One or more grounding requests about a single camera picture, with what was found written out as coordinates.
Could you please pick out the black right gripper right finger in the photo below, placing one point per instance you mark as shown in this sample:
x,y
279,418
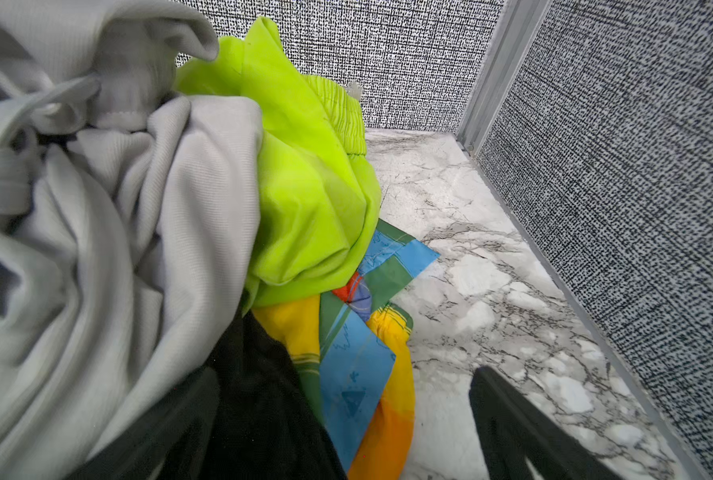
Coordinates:
x,y
518,441

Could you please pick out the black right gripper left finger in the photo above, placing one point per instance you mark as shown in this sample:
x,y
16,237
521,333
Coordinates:
x,y
167,442

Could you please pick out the black cloth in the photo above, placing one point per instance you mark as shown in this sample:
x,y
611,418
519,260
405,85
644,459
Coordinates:
x,y
264,427

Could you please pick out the multicolour patterned cloth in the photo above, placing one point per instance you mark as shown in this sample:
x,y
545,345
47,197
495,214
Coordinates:
x,y
350,349

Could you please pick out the grey cloth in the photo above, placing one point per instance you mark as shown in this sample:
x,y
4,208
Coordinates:
x,y
127,218

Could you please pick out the neon green cloth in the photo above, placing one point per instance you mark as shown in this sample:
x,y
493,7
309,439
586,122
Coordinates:
x,y
319,196

